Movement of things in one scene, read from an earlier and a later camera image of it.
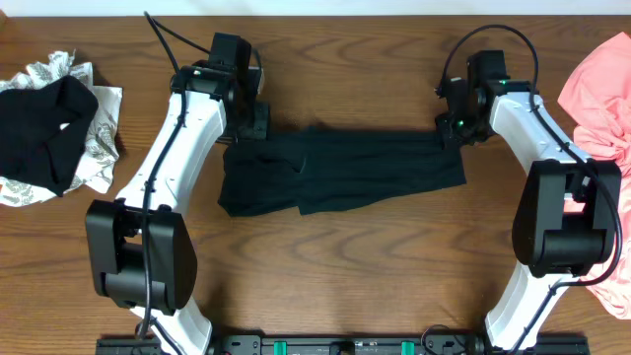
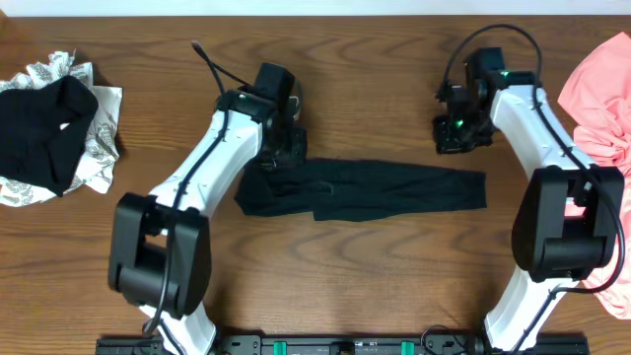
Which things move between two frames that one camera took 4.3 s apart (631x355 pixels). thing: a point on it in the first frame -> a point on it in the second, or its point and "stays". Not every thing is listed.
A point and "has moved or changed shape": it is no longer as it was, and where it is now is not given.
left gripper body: (254, 120) -> (284, 149)
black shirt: (291, 171) has moved or changed shape
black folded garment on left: (43, 130) stays
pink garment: (598, 98) stays
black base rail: (342, 344) stays
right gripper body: (449, 128) stays
